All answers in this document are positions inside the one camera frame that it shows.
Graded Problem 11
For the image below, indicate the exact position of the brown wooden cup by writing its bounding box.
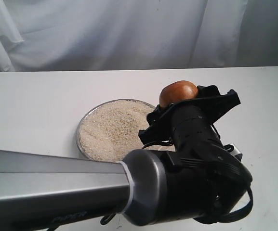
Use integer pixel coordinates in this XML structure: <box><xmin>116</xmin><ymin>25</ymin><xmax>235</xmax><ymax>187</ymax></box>
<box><xmin>159</xmin><ymin>80</ymin><xmax>199</xmax><ymax>108</ymax></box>

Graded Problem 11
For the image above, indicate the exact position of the white backdrop cloth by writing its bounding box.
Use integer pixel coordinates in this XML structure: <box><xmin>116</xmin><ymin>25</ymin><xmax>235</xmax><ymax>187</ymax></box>
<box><xmin>0</xmin><ymin>0</ymin><xmax>278</xmax><ymax>72</ymax></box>

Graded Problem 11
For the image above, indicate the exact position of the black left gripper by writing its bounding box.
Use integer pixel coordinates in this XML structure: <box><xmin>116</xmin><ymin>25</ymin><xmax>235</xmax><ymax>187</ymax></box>
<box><xmin>138</xmin><ymin>85</ymin><xmax>240</xmax><ymax>147</ymax></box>

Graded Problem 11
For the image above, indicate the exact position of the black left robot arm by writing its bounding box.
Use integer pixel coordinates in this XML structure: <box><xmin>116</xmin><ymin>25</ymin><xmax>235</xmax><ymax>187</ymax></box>
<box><xmin>0</xmin><ymin>85</ymin><xmax>253</xmax><ymax>231</ymax></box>

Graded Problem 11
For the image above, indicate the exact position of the large metal rice plate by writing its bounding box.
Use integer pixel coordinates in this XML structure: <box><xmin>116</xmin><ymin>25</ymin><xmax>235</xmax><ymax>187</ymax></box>
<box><xmin>76</xmin><ymin>99</ymin><xmax>175</xmax><ymax>162</ymax></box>

